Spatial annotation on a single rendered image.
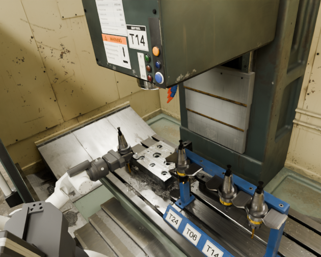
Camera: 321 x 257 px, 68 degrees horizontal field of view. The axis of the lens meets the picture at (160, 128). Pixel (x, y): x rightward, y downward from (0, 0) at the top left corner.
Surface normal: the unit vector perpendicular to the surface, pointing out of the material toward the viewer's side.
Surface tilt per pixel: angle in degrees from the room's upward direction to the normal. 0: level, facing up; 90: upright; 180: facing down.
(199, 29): 90
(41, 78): 90
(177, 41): 90
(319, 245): 0
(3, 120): 90
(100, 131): 24
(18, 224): 17
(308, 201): 0
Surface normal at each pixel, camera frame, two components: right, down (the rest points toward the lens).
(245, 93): -0.75, 0.41
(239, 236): -0.10, -0.85
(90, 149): 0.17, -0.61
